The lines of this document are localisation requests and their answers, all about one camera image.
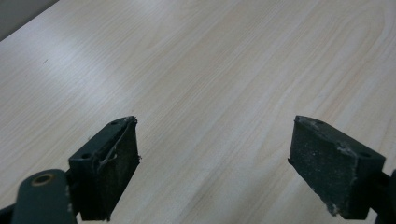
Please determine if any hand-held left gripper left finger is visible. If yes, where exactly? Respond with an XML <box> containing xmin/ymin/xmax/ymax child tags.
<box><xmin>68</xmin><ymin>115</ymin><xmax>142</xmax><ymax>222</ymax></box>

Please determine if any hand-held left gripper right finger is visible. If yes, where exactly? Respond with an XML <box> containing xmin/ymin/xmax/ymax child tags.
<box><xmin>288</xmin><ymin>115</ymin><xmax>387</xmax><ymax>220</ymax></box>

